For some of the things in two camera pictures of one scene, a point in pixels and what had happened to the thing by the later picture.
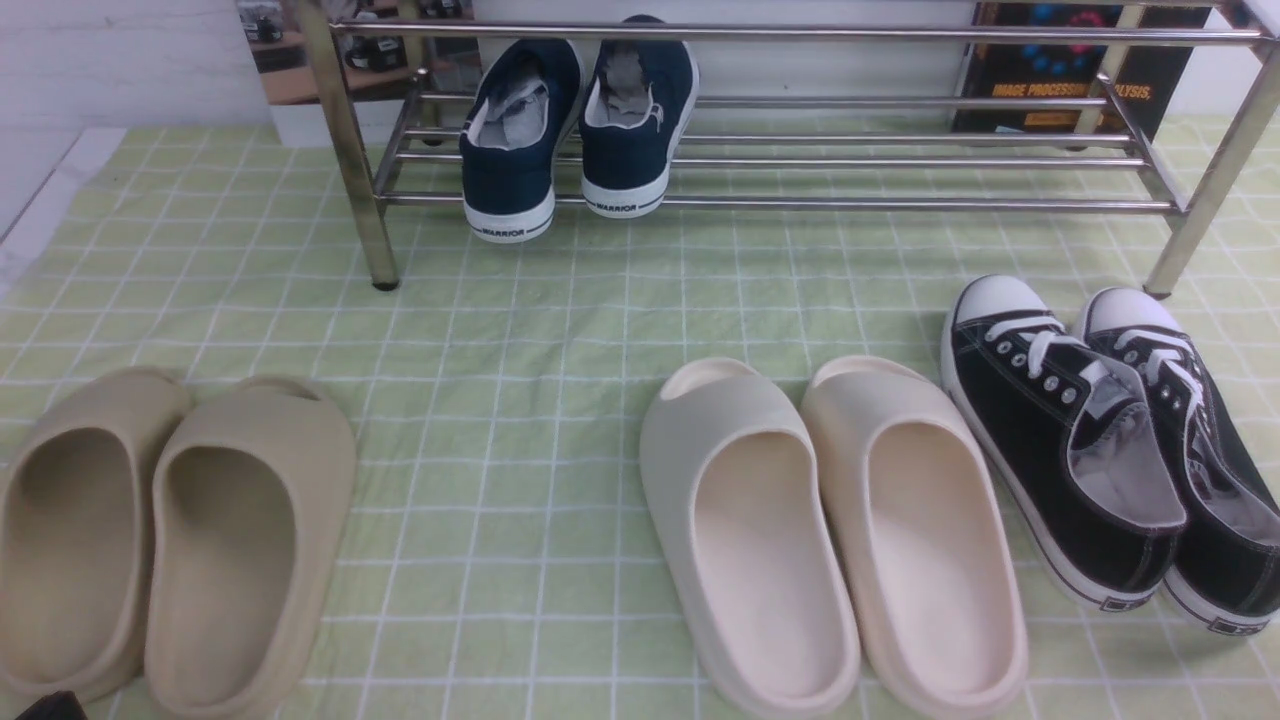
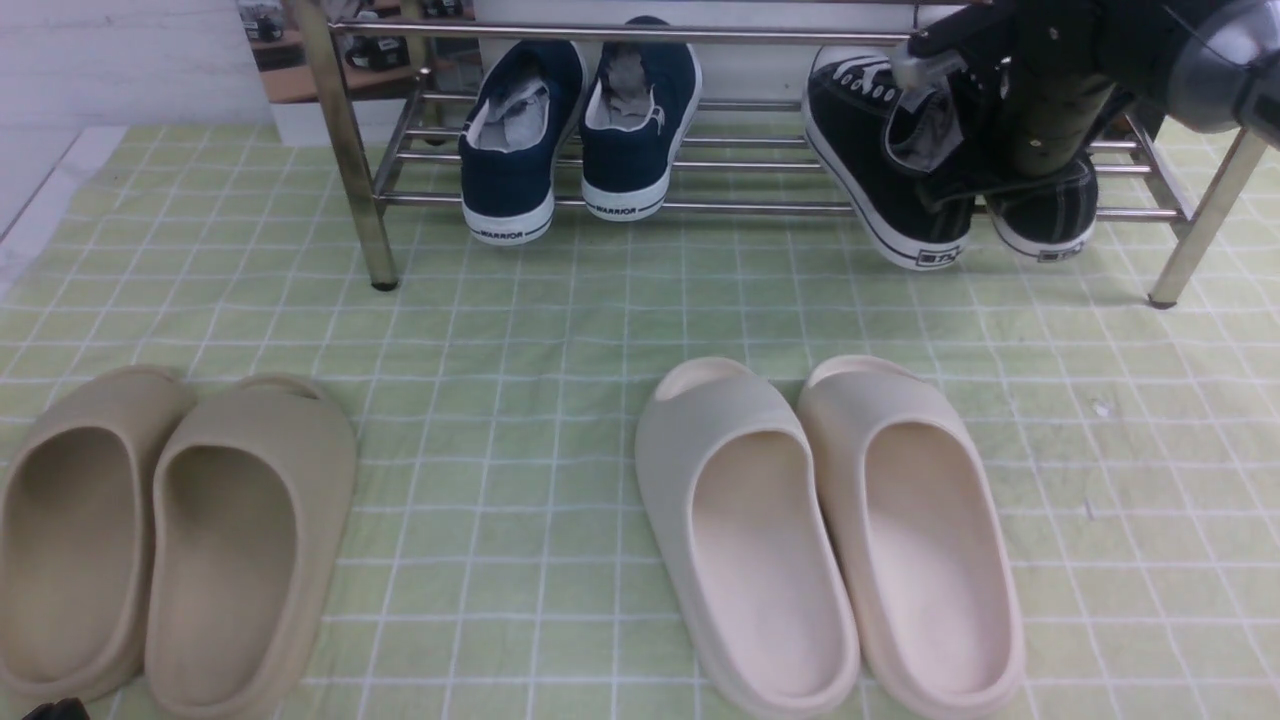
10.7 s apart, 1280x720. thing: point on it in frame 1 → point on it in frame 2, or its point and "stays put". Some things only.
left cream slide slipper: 730,479 stays put
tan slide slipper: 253,487 stays put
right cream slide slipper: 905,479 stays put
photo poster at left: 375,67 stays put
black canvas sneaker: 1061,446 → 889,153
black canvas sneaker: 1225,569 → 1049,217
